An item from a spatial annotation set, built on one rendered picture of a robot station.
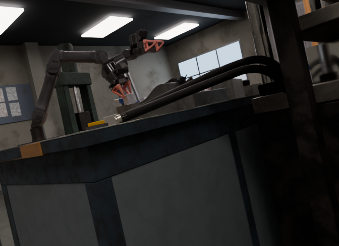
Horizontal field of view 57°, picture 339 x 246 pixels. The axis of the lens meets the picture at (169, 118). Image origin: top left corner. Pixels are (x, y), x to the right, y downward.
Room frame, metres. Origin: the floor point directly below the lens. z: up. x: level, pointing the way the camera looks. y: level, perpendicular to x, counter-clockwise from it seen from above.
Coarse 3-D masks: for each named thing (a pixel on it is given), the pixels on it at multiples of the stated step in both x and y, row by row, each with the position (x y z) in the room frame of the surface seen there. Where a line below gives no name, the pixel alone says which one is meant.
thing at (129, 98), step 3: (129, 93) 1.67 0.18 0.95; (132, 93) 1.66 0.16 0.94; (126, 96) 1.63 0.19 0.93; (129, 96) 1.64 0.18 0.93; (132, 96) 1.66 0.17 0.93; (120, 99) 1.67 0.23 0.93; (123, 99) 1.65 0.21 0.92; (126, 99) 1.64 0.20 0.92; (129, 99) 1.64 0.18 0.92; (132, 99) 1.66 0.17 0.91; (120, 102) 1.68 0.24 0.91; (123, 102) 1.67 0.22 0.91; (126, 102) 1.65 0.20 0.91; (129, 102) 1.64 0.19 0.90; (132, 102) 1.66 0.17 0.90; (135, 102) 1.67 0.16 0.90
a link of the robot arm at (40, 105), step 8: (48, 72) 1.58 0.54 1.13; (48, 80) 1.58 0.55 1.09; (56, 80) 1.63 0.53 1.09; (48, 88) 1.58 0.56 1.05; (40, 96) 1.57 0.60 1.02; (48, 96) 1.58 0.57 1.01; (40, 104) 1.57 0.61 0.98; (48, 104) 1.59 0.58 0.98; (40, 112) 1.56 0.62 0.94; (32, 120) 1.55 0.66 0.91
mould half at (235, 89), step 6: (234, 78) 1.70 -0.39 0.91; (222, 84) 1.67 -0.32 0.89; (228, 84) 1.66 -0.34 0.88; (234, 84) 1.67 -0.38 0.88; (240, 84) 1.82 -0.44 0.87; (228, 90) 1.66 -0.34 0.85; (234, 90) 1.65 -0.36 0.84; (240, 90) 1.78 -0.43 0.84; (228, 96) 1.67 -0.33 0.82; (234, 96) 1.65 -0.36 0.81; (240, 96) 1.75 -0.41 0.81
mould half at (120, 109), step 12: (168, 84) 1.38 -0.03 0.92; (156, 96) 1.42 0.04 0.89; (192, 96) 1.29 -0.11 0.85; (204, 96) 1.34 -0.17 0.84; (216, 96) 1.41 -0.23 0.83; (120, 108) 1.60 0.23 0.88; (132, 108) 1.54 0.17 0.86; (168, 108) 1.38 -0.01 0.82; (180, 108) 1.34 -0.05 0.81; (132, 120) 1.55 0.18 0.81
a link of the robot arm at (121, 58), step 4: (100, 56) 1.64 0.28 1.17; (104, 56) 1.65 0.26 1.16; (116, 56) 1.68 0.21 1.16; (120, 56) 1.69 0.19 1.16; (104, 60) 1.64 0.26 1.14; (108, 60) 1.65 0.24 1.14; (112, 60) 1.69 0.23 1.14; (116, 60) 1.68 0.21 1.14; (120, 60) 1.68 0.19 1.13; (124, 60) 1.68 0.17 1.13; (104, 64) 1.69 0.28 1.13; (116, 64) 1.67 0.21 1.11
